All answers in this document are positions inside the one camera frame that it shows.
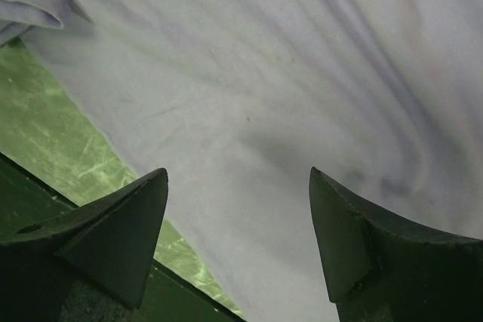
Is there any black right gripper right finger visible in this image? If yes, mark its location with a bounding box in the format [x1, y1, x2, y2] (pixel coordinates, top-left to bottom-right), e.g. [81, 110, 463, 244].
[309, 168, 482, 322]

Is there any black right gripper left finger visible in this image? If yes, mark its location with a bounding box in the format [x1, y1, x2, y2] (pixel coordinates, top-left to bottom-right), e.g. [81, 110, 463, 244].
[1, 168, 168, 321]

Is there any lavender t-shirt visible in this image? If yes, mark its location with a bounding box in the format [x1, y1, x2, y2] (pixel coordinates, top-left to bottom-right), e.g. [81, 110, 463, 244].
[1, 0, 482, 321]

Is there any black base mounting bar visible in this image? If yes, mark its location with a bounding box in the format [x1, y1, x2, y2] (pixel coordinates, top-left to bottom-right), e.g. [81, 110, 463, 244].
[1, 157, 238, 321]

